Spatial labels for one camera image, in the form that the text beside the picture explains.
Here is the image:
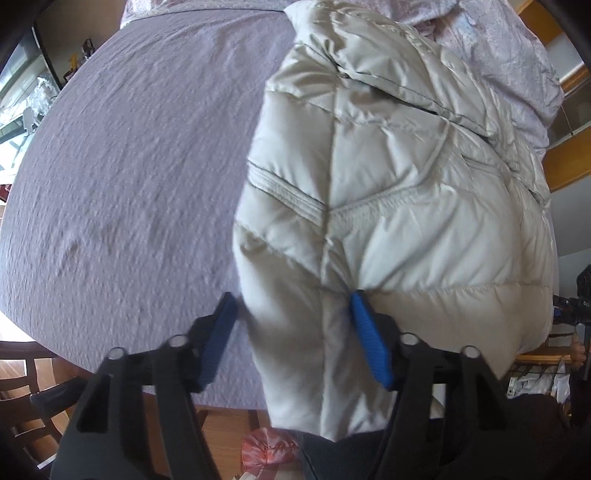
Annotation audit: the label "person's right hand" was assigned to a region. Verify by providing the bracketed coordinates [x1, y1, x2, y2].
[569, 335, 587, 371]

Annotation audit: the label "dark wooden chair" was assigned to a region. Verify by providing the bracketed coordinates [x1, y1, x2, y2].
[0, 339, 89, 462]

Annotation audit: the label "person's dark clothing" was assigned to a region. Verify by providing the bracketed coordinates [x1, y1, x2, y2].
[300, 396, 574, 480]

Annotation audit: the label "pink floral duvet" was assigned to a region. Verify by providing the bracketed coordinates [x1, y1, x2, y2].
[122, 0, 567, 149]

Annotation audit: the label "window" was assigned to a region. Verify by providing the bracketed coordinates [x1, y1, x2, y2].
[0, 28, 62, 185]

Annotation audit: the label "white plastic bags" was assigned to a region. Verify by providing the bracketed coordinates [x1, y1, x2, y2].
[507, 359, 574, 403]

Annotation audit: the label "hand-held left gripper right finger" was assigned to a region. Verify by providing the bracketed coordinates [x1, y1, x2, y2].
[349, 290, 546, 480]

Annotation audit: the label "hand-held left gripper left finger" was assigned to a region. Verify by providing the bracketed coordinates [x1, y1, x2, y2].
[50, 292, 239, 480]

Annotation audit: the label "white puffer jacket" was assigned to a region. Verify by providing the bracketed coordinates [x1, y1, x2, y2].
[231, 0, 557, 440]

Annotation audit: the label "bed with purple sheet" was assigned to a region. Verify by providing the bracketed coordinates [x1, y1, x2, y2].
[0, 7, 324, 411]

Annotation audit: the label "pink shiny bag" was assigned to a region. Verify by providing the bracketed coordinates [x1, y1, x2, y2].
[242, 427, 302, 480]

